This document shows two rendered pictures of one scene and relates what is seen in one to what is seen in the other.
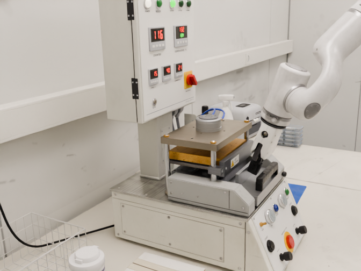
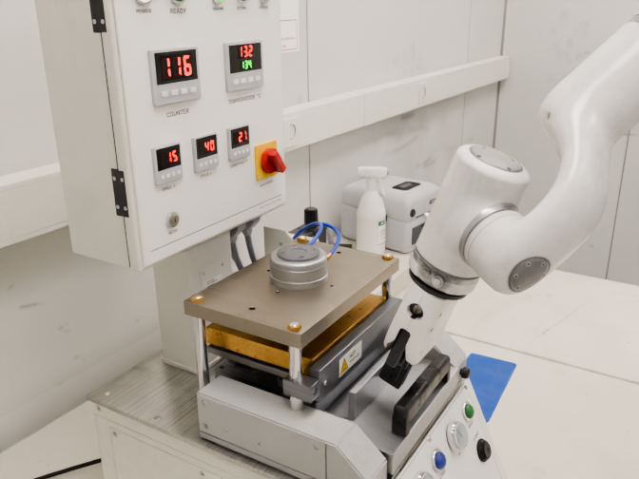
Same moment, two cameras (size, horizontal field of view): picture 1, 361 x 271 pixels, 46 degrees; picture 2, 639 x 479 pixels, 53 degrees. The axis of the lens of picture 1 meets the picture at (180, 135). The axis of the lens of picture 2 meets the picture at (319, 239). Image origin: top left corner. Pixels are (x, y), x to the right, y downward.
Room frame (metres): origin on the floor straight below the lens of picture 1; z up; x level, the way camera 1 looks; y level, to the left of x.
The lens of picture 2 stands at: (0.43, -0.14, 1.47)
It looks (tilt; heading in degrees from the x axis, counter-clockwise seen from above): 20 degrees down; 1
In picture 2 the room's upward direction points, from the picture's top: 1 degrees counter-clockwise
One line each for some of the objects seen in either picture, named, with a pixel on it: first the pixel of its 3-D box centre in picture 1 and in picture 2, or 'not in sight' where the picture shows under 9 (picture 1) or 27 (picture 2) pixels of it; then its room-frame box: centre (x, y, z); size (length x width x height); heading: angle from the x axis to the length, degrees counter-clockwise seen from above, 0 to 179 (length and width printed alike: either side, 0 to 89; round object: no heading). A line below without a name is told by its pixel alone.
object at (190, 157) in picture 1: (210, 141); (303, 303); (1.25, -0.09, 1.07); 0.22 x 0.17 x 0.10; 150
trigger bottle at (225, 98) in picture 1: (225, 118); (372, 211); (2.13, -0.24, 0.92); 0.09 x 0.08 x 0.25; 80
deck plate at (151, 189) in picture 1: (199, 182); (282, 384); (1.26, -0.06, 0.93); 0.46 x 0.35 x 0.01; 60
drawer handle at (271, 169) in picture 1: (267, 175); (423, 391); (1.15, -0.25, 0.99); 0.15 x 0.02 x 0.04; 150
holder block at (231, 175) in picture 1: (210, 168); (303, 358); (1.24, -0.09, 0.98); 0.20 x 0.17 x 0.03; 150
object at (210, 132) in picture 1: (202, 134); (288, 284); (1.28, -0.07, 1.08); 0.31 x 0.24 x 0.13; 150
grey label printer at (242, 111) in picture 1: (235, 119); (392, 210); (2.25, -0.31, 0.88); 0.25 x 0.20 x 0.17; 53
